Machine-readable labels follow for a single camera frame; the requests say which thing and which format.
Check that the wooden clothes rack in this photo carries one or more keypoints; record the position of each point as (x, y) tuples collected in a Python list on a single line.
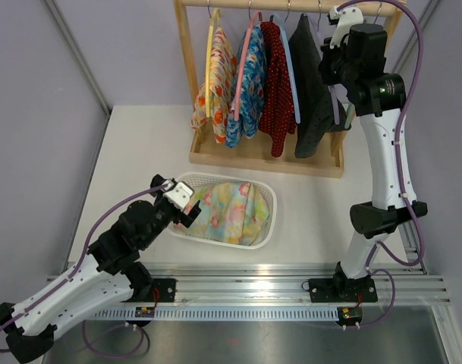
[(253, 153)]

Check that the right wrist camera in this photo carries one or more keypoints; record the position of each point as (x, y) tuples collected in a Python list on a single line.
[(346, 18)]

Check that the orange yellow floral skirt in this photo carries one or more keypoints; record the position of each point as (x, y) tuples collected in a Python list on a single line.
[(223, 67)]

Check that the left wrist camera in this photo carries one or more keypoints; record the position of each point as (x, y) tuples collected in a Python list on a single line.
[(178, 194)]

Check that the pastel floral skirt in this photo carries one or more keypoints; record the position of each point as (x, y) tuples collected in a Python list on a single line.
[(232, 213)]

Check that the pink hanger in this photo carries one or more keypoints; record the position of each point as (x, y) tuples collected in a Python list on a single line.
[(250, 38)]

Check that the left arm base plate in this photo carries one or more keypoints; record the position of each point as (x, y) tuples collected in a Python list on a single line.
[(163, 290)]

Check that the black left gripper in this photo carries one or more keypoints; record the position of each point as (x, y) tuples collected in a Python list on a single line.
[(186, 219)]

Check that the mint green hanger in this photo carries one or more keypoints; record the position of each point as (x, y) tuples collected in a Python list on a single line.
[(351, 114)]

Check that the lilac hanger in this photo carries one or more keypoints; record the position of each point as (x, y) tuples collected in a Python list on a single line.
[(331, 89)]

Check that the blue floral skirt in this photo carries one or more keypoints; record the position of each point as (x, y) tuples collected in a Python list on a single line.
[(252, 97)]

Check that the white perforated plastic basket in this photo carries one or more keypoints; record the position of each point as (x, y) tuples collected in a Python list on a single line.
[(195, 180)]

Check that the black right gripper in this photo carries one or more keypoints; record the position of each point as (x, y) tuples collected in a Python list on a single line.
[(328, 54)]

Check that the light blue hanger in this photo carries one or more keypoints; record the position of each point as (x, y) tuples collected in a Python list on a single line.
[(276, 19)]

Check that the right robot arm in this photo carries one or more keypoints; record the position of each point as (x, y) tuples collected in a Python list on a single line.
[(355, 58)]

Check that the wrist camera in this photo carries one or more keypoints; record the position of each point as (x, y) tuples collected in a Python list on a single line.
[(178, 194), (346, 18)]

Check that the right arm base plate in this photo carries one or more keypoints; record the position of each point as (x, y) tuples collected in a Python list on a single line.
[(334, 290)]

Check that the red polka dot skirt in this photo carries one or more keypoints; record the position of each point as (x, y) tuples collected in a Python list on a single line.
[(277, 118)]

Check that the dark grey dotted skirt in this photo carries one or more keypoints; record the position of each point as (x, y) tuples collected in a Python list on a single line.
[(315, 103)]

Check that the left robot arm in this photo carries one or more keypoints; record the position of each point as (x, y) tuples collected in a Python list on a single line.
[(108, 271)]

